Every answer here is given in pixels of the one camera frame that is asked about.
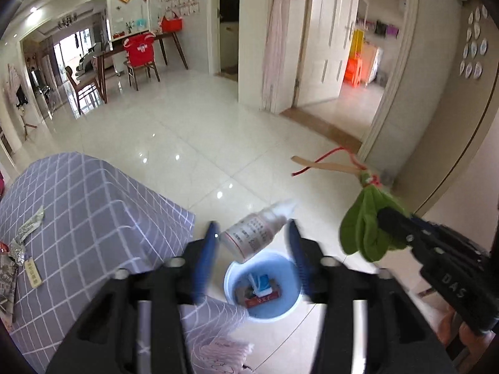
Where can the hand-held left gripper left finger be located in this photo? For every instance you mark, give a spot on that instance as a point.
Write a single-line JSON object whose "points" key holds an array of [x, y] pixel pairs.
{"points": [[206, 257]]}

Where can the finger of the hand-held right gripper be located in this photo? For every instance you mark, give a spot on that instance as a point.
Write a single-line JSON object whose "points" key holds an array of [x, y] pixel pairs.
{"points": [[397, 226], [429, 226]]}

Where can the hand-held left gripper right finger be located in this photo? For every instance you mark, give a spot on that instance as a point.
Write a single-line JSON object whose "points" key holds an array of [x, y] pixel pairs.
{"points": [[297, 257]]}

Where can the white plastic bottle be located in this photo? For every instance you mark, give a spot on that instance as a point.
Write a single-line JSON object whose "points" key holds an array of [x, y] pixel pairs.
{"points": [[249, 235]]}

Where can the light blue plastic bin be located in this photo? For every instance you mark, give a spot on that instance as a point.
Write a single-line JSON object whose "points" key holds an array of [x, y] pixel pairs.
{"points": [[269, 313]]}

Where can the person's right hand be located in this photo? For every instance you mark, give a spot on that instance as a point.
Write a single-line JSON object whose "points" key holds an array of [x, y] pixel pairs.
{"points": [[467, 343]]}

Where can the blue and white packet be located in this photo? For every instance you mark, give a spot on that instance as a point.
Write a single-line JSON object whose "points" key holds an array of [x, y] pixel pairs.
{"points": [[262, 283]]}

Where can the red flat box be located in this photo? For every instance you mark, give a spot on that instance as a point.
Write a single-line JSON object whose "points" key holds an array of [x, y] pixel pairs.
{"points": [[262, 300]]}

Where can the wooden stick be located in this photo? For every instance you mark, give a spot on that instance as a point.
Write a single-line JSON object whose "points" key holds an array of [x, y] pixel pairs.
{"points": [[327, 164]]}

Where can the white paper sheet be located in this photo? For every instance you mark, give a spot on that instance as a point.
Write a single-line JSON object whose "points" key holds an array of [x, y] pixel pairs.
{"points": [[222, 354]]}

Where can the grey checked tablecloth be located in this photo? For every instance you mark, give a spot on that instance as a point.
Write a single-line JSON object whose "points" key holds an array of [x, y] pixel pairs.
{"points": [[97, 210]]}

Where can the orange plastic stool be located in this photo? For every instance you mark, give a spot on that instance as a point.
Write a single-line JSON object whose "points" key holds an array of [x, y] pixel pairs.
{"points": [[354, 72]]}

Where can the silver foil wrapper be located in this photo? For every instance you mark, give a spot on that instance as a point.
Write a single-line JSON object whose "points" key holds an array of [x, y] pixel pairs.
{"points": [[31, 224]]}

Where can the yellow board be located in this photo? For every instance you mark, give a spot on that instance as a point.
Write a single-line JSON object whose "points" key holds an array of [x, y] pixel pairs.
{"points": [[357, 45]]}

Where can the crumpled silver wrapper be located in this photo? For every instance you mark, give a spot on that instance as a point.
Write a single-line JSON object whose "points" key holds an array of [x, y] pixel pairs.
{"points": [[18, 252]]}

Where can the wooden chair with shirt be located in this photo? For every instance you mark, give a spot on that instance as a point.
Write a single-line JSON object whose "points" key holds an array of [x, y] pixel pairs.
{"points": [[142, 72]]}

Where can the white door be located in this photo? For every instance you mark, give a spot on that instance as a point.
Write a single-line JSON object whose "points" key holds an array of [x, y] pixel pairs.
{"points": [[331, 39]]}

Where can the dark printed packet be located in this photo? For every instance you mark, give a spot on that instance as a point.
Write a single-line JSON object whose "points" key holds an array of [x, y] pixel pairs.
{"points": [[7, 288]]}

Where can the pink hanging curtain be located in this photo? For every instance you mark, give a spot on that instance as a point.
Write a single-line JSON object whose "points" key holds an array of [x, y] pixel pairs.
{"points": [[273, 50]]}

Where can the red shirt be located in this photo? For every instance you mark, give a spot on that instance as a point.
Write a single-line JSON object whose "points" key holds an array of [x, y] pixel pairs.
{"points": [[139, 48]]}

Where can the tripod stand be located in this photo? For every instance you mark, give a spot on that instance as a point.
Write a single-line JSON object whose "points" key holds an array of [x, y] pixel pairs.
{"points": [[26, 124]]}

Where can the wooden dining table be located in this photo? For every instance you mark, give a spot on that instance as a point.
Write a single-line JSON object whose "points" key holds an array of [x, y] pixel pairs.
{"points": [[117, 46]]}

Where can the red basket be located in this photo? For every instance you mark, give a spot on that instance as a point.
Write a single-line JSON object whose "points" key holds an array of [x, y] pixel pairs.
{"points": [[171, 24]]}

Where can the ceiling chandelier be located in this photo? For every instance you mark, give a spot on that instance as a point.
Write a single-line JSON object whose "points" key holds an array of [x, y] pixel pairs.
{"points": [[67, 20]]}

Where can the group of wall plates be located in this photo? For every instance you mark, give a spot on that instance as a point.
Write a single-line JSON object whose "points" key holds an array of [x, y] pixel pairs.
{"points": [[473, 48]]}

